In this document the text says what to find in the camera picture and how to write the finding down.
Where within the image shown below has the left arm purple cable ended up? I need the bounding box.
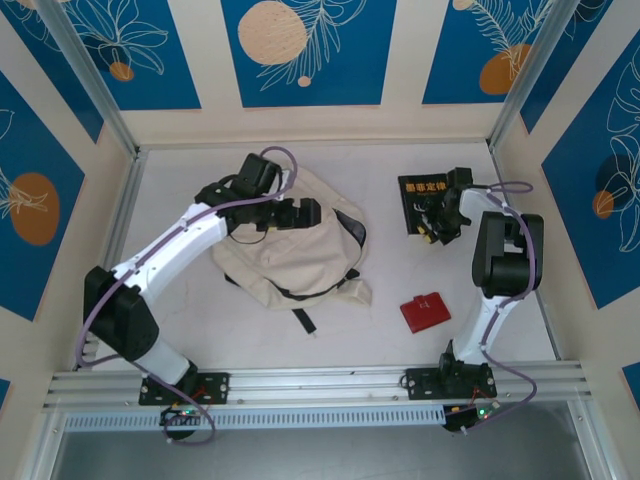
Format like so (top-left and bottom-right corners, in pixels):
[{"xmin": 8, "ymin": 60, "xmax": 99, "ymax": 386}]
[{"xmin": 75, "ymin": 146, "xmax": 301, "ymax": 445}]

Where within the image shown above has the grey slotted cable duct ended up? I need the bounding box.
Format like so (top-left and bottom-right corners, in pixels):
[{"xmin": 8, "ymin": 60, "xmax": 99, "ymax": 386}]
[{"xmin": 64, "ymin": 405, "xmax": 446, "ymax": 432}]

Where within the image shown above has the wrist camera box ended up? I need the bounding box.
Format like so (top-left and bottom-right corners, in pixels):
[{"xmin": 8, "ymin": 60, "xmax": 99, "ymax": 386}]
[
  {"xmin": 447, "ymin": 167, "xmax": 475, "ymax": 190},
  {"xmin": 237, "ymin": 153, "xmax": 282, "ymax": 195}
]

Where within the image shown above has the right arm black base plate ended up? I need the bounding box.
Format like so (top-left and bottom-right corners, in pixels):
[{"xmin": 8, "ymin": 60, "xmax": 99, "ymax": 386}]
[{"xmin": 404, "ymin": 367, "xmax": 499, "ymax": 401}]

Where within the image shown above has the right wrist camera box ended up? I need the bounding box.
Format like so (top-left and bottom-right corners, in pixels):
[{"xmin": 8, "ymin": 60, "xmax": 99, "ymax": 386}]
[{"xmin": 447, "ymin": 167, "xmax": 475, "ymax": 190}]

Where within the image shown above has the aluminium mounting rail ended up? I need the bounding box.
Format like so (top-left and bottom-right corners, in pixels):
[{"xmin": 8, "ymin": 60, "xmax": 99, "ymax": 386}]
[{"xmin": 42, "ymin": 362, "xmax": 594, "ymax": 409}]

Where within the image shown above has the cream canvas backpack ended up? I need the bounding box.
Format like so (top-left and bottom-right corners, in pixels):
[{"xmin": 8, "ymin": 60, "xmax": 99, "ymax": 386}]
[{"xmin": 210, "ymin": 167, "xmax": 375, "ymax": 341}]

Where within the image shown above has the black book orange title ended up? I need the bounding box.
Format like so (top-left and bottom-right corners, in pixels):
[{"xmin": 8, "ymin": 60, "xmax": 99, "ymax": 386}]
[{"xmin": 397, "ymin": 174, "xmax": 454, "ymax": 236}]

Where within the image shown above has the aluminium frame post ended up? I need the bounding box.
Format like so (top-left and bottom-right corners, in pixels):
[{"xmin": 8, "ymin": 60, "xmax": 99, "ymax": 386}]
[
  {"xmin": 488, "ymin": 0, "xmax": 615, "ymax": 151},
  {"xmin": 35, "ymin": 0, "xmax": 141, "ymax": 157}
]

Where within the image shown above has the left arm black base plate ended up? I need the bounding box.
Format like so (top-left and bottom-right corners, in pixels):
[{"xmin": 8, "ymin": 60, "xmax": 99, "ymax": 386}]
[{"xmin": 138, "ymin": 372, "xmax": 231, "ymax": 406}]

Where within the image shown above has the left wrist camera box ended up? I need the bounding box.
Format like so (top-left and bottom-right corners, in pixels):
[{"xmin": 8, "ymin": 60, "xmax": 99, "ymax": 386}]
[{"xmin": 237, "ymin": 153, "xmax": 282, "ymax": 195}]

